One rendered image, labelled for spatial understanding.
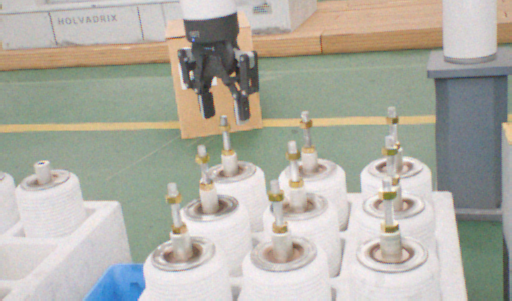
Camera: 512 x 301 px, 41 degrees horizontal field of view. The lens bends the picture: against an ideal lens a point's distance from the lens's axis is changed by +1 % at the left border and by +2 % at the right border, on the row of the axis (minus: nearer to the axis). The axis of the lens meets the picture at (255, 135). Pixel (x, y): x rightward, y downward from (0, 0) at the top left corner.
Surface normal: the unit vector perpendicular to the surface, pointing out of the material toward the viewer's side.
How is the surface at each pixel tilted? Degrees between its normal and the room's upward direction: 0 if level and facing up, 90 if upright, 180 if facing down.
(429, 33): 90
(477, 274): 0
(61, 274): 90
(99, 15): 90
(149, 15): 90
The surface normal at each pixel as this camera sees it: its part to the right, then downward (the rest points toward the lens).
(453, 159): -0.28, 0.35
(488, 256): -0.12, -0.94
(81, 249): 0.96, -0.03
